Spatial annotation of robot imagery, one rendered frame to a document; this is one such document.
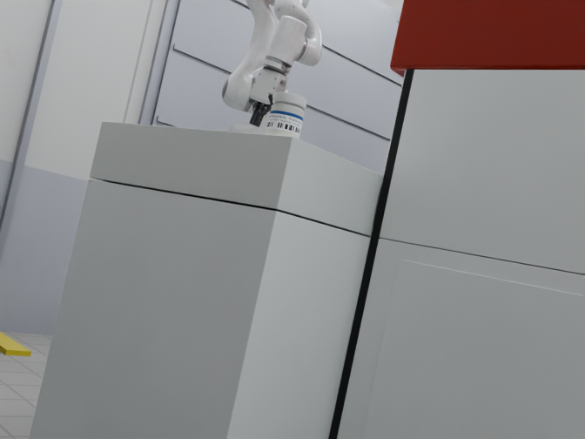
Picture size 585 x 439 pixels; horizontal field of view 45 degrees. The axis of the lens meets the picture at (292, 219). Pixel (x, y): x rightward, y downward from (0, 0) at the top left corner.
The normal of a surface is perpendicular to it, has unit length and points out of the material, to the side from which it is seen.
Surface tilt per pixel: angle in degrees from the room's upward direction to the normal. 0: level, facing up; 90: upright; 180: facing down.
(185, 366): 90
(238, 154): 90
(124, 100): 90
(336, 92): 90
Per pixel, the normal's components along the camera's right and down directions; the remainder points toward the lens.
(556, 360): -0.61, -0.17
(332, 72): 0.66, 0.11
